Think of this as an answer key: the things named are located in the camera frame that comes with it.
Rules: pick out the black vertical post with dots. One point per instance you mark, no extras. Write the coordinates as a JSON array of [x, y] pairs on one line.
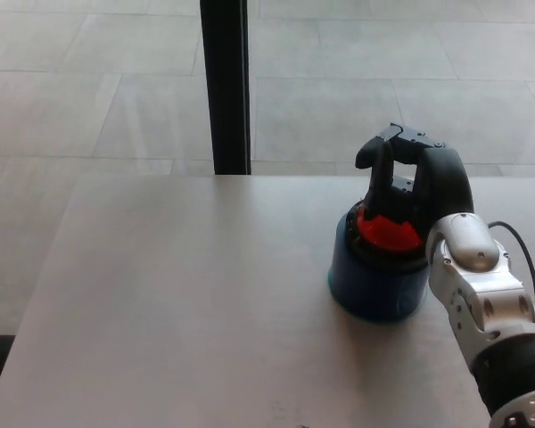
[[226, 89]]

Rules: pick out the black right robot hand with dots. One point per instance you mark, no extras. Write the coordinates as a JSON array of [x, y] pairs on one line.
[[441, 187]]

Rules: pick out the red dome push button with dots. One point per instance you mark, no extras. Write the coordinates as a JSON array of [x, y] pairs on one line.
[[383, 272]]

